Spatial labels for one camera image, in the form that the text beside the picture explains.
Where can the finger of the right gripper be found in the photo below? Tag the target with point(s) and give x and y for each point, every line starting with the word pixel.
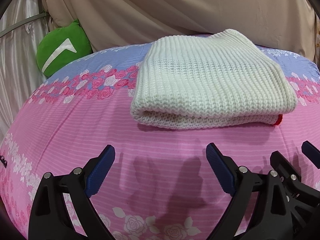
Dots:
pixel 302 199
pixel 311 152

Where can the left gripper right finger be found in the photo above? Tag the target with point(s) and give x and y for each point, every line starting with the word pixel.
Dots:
pixel 258 208

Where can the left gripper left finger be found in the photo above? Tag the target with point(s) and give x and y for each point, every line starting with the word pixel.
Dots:
pixel 49 217

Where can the white knitted sweater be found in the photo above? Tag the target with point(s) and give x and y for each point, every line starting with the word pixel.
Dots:
pixel 191 82

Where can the pink blue floral bedsheet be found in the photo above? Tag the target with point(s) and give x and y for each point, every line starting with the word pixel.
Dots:
pixel 160 185

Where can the beige curtain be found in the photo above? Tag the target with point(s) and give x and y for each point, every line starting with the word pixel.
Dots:
pixel 282 24

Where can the green pillow with white chevron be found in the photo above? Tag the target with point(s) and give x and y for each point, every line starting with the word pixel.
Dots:
pixel 61 47

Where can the silver satin curtain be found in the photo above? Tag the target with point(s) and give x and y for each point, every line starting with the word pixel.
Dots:
pixel 20 75

